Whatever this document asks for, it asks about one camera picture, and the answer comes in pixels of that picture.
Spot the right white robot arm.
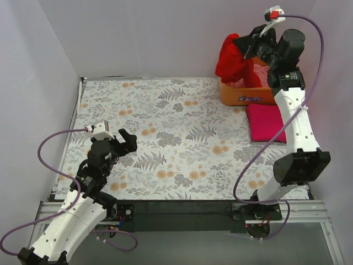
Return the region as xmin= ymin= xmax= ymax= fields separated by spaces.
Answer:
xmin=234 ymin=24 xmax=331 ymax=220

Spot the red t shirt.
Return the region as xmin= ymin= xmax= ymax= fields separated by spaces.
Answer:
xmin=215 ymin=33 xmax=260 ymax=86

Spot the floral patterned table mat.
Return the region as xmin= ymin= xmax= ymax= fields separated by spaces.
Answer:
xmin=54 ymin=78 xmax=311 ymax=201

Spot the pink crumpled t shirt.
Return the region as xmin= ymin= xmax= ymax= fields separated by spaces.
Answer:
xmin=227 ymin=63 xmax=269 ymax=88

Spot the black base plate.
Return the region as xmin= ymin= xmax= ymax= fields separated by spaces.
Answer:
xmin=101 ymin=200 xmax=282 ymax=234

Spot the aluminium frame rail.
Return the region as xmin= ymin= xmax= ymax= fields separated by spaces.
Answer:
xmin=23 ymin=200 xmax=345 ymax=265

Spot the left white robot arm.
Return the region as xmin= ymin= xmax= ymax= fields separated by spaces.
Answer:
xmin=17 ymin=124 xmax=137 ymax=264

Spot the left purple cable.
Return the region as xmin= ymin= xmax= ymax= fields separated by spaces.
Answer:
xmin=0 ymin=127 xmax=138 ymax=255

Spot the orange plastic basket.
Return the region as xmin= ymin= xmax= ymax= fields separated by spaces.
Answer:
xmin=217 ymin=77 xmax=276 ymax=107

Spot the folded magenta t shirt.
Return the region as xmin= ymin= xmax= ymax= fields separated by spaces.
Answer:
xmin=247 ymin=103 xmax=284 ymax=142

